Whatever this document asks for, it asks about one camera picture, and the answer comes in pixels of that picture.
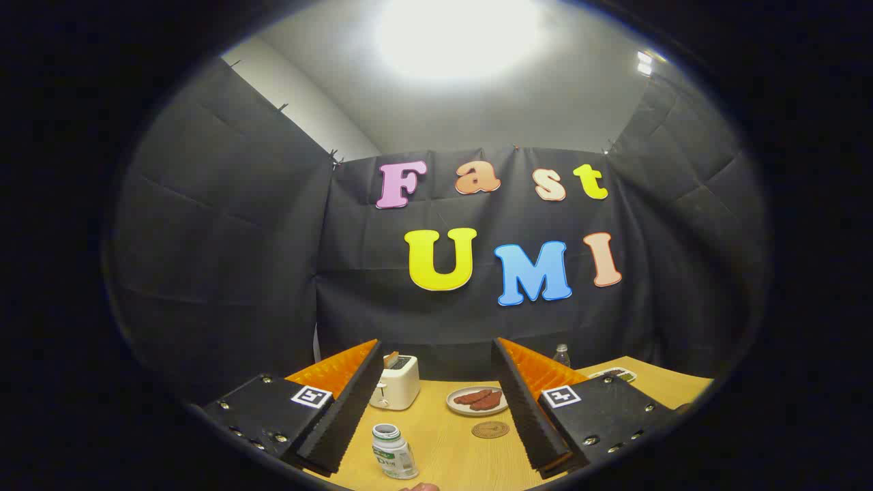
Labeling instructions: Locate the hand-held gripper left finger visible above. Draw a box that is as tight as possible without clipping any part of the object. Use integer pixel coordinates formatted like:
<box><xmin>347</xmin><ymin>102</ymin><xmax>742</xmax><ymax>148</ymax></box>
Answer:
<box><xmin>202</xmin><ymin>338</ymin><xmax>385</xmax><ymax>477</ymax></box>

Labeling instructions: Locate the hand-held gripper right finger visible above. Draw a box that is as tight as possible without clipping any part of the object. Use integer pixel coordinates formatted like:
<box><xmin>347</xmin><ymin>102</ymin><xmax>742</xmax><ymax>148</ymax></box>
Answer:
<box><xmin>491</xmin><ymin>336</ymin><xmax>684</xmax><ymax>479</ymax></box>

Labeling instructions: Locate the white juice bottle green label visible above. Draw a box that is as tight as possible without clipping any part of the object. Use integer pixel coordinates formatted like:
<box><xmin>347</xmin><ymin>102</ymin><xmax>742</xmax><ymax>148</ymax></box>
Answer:
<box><xmin>372</xmin><ymin>423</ymin><xmax>419</xmax><ymax>480</ymax></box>

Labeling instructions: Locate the white toaster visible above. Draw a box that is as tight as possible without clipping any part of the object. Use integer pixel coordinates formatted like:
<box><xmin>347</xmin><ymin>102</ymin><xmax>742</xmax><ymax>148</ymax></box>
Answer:
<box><xmin>369</xmin><ymin>355</ymin><xmax>421</xmax><ymax>411</ymax></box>

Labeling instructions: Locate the white round plate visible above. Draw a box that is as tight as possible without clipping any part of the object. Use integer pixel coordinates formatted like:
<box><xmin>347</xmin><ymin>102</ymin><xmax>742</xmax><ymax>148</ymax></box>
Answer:
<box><xmin>446</xmin><ymin>386</ymin><xmax>509</xmax><ymax>417</ymax></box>

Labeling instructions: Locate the wooden table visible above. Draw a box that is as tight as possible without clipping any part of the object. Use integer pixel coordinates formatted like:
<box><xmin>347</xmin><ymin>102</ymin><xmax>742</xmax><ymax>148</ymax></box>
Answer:
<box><xmin>304</xmin><ymin>355</ymin><xmax>715</xmax><ymax>491</ymax></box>

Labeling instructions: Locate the bright ceiling light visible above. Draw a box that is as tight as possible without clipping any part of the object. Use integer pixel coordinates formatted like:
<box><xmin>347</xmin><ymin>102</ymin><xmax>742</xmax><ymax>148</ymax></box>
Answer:
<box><xmin>372</xmin><ymin>0</ymin><xmax>546</xmax><ymax>83</ymax></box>

